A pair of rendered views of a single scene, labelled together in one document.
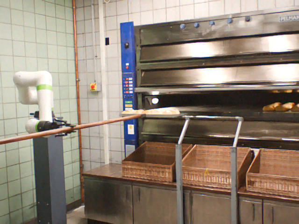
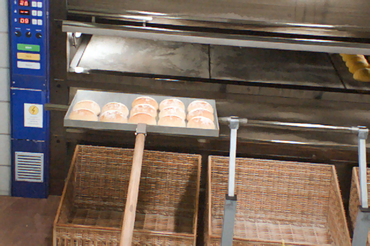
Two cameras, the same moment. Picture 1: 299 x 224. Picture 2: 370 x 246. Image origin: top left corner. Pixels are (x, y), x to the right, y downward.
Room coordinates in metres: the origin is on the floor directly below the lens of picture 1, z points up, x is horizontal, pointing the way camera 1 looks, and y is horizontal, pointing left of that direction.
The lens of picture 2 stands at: (1.07, 1.12, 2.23)
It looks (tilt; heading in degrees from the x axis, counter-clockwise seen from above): 23 degrees down; 330
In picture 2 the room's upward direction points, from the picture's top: 5 degrees clockwise
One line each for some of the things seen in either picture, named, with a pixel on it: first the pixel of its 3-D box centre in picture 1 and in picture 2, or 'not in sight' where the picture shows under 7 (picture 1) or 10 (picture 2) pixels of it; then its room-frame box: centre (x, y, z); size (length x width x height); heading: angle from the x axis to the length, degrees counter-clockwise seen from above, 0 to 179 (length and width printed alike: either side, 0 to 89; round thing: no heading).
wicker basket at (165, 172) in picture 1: (157, 159); (131, 202); (3.48, -0.07, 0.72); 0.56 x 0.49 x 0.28; 59
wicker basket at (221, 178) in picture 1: (214, 164); (273, 213); (3.19, -0.58, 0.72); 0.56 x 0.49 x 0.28; 61
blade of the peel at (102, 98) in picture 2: (153, 113); (144, 108); (3.36, -0.04, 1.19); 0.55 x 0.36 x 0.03; 62
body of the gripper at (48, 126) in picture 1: (53, 127); not in sight; (2.41, 0.66, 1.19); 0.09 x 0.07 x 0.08; 61
